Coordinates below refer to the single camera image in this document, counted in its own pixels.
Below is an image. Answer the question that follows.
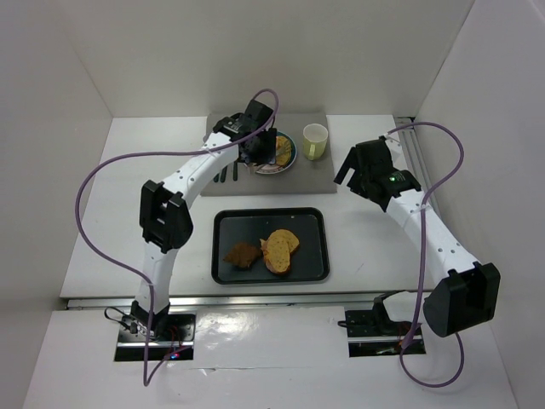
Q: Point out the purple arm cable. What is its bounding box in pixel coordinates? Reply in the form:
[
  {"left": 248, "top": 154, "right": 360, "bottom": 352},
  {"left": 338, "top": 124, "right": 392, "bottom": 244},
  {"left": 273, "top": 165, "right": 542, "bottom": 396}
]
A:
[
  {"left": 75, "top": 88, "right": 281, "bottom": 388},
  {"left": 385, "top": 122, "right": 465, "bottom": 388}
]

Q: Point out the pale green mug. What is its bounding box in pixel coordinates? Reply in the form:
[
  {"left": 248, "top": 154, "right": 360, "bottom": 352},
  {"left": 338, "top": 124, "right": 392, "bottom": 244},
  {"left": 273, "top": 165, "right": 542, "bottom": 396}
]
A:
[{"left": 303, "top": 124, "right": 329, "bottom": 161}]

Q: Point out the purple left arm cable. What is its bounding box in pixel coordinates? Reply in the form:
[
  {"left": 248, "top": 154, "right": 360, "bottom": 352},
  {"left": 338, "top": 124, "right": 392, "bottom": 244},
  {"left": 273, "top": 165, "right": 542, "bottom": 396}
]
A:
[{"left": 75, "top": 88, "right": 281, "bottom": 388}]

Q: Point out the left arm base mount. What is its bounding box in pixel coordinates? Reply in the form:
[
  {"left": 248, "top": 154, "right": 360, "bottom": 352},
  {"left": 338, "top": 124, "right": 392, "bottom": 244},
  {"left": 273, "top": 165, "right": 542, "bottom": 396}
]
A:
[{"left": 104, "top": 307, "right": 196, "bottom": 362}]

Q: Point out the grey placemat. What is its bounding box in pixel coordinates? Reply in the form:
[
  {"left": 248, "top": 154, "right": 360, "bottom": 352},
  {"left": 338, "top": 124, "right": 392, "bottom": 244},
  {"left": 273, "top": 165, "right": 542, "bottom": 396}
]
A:
[{"left": 201, "top": 112, "right": 336, "bottom": 197}]

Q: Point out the large seeded bread slice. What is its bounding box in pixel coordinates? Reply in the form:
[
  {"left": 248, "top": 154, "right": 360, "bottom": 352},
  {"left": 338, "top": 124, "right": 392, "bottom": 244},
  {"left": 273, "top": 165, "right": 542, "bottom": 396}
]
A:
[{"left": 260, "top": 229, "right": 292, "bottom": 275}]

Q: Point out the dark brown bread piece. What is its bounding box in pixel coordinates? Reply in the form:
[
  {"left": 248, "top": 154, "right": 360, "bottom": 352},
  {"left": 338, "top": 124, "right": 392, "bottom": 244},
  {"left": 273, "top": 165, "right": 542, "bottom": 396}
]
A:
[{"left": 223, "top": 242, "right": 262, "bottom": 270}]

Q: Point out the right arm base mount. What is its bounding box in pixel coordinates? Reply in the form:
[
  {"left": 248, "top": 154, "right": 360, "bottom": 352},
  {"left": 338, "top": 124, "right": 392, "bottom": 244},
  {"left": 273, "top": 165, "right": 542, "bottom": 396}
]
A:
[{"left": 337, "top": 291, "right": 410, "bottom": 358}]

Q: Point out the small seeded bread slice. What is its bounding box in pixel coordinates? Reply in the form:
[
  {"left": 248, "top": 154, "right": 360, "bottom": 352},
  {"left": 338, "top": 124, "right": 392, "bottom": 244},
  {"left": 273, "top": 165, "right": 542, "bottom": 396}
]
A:
[{"left": 276, "top": 135, "right": 293, "bottom": 167}]

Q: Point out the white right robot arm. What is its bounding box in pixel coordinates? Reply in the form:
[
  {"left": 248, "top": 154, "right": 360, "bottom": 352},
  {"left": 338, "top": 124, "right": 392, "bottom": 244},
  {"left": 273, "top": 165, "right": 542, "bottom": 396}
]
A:
[{"left": 335, "top": 137, "right": 501, "bottom": 337}]

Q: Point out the aluminium rail at right wall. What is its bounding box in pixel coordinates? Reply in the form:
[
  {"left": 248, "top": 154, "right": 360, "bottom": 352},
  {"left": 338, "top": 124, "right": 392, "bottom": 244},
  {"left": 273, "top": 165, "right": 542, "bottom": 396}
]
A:
[{"left": 393, "top": 116, "right": 440, "bottom": 216}]

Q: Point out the white plate with coloured rim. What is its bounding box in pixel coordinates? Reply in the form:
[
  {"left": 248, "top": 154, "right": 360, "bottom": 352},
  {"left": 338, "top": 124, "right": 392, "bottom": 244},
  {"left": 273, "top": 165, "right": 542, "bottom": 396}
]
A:
[{"left": 255, "top": 131, "right": 297, "bottom": 176}]

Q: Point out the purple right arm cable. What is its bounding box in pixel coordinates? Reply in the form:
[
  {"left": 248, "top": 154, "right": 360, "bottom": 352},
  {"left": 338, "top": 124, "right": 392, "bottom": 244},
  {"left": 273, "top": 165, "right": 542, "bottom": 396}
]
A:
[{"left": 385, "top": 122, "right": 465, "bottom": 388}]

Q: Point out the aluminium rail at front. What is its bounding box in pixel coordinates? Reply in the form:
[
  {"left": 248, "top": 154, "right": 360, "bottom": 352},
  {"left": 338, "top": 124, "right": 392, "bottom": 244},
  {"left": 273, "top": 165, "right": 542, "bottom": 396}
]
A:
[{"left": 66, "top": 291, "right": 386, "bottom": 310}]

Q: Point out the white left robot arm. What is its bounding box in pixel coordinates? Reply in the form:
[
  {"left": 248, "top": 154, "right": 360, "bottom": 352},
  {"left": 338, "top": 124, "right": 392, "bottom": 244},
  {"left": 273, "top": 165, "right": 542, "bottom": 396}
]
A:
[{"left": 131, "top": 100, "right": 276, "bottom": 332}]

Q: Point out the black rectangular tray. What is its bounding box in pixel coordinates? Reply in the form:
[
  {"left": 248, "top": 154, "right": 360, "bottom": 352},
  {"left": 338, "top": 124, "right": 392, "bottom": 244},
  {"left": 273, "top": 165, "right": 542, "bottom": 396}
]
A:
[{"left": 211, "top": 207, "right": 330, "bottom": 285}]

